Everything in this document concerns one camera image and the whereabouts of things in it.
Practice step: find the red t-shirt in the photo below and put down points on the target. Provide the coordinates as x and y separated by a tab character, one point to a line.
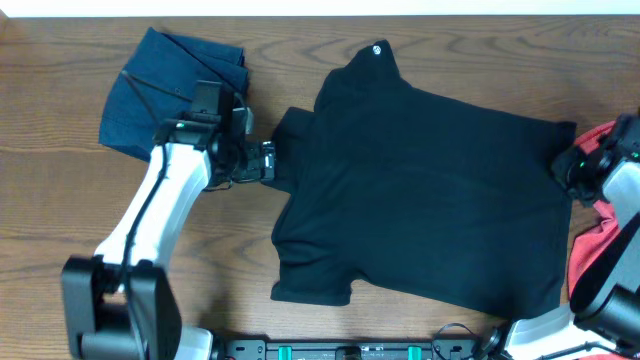
593	240

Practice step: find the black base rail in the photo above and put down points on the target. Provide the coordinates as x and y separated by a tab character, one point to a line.
452	342

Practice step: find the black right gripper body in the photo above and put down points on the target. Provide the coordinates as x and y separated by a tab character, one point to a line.
571	171

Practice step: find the black polo shirt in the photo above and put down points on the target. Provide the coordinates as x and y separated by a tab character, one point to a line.
419	193

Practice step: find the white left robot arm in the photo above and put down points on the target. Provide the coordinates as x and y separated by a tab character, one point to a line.
118	303

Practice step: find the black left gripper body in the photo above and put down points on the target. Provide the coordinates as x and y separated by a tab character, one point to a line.
267	161

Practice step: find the folded navy blue garment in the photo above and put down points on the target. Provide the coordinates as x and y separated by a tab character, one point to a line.
158	82

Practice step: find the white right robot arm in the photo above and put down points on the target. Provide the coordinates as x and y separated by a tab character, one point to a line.
603	314

